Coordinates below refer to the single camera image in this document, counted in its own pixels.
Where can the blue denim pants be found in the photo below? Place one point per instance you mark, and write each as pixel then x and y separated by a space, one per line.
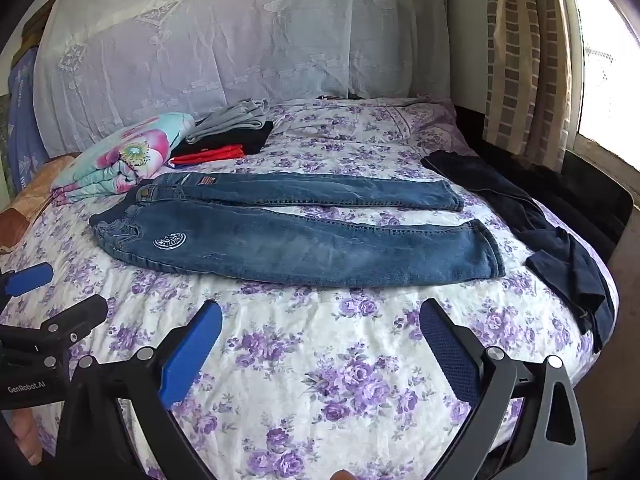
pixel 300 255

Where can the orange brown pillow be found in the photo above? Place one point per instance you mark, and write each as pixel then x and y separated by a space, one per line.
pixel 30 200

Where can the bright window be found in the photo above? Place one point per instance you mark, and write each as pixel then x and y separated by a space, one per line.
pixel 605 60

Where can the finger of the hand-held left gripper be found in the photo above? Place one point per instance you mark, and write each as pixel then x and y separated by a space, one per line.
pixel 75 317
pixel 31 280

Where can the purple floral bed sheet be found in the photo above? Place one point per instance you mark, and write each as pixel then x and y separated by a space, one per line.
pixel 300 335

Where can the folded teal pink floral blanket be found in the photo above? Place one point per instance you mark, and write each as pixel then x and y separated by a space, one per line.
pixel 125 155

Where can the black side furniture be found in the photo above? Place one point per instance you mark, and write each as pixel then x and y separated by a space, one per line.
pixel 590 200

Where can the folded red garment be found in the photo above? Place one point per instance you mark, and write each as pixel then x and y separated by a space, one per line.
pixel 210 155

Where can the folded grey garment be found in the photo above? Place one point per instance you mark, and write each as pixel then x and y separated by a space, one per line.
pixel 230 120

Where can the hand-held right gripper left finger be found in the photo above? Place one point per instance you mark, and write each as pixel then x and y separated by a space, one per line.
pixel 192 355

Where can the blue patterned cloth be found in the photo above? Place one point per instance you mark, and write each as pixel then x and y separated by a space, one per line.
pixel 25 120

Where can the dark navy pants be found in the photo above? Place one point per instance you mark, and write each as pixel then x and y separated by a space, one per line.
pixel 560 255

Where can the person's left hand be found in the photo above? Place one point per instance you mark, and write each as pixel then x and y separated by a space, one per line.
pixel 22 432

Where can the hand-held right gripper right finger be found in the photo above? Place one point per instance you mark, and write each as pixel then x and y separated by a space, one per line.
pixel 450 355

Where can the beige brick pattern curtain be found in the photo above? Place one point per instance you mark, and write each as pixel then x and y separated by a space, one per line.
pixel 525 60

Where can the folded black garment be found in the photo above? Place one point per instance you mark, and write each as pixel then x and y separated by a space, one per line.
pixel 250 140

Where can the white lace-covered headboard pillows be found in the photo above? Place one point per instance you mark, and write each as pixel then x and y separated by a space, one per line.
pixel 225 40

